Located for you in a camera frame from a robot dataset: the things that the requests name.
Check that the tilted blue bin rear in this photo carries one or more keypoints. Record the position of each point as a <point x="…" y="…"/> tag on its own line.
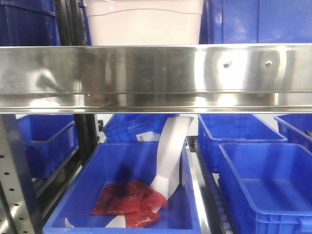
<point x="135" y="127"/>

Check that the blue bin rear right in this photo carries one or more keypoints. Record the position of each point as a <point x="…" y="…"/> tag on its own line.
<point x="214" y="129"/>

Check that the stainless steel shelf beam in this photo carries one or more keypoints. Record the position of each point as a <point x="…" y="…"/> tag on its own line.
<point x="245" y="78"/>

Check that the blue bin with red bags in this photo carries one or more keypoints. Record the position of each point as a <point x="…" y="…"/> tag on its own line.
<point x="123" y="162"/>

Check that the blue bin lower left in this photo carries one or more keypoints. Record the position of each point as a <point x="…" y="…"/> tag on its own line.
<point x="48" y="141"/>

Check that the blue bin upper right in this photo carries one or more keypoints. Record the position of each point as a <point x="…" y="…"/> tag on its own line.
<point x="256" y="21"/>

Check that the blue bin front right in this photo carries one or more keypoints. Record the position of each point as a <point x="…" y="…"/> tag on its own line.
<point x="267" y="187"/>

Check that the blue bin far right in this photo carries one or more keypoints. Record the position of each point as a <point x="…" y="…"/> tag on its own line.
<point x="297" y="128"/>

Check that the dark blue bin upper left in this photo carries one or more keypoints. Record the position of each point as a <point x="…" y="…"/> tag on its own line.
<point x="28" y="23"/>

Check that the perforated steel shelf upright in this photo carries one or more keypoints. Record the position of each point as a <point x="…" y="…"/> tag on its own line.
<point x="15" y="179"/>

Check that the white paper strip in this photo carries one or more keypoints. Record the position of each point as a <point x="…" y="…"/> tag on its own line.
<point x="169" y="148"/>

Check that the black shelf post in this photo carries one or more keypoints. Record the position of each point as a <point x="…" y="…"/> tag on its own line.
<point x="72" y="23"/>

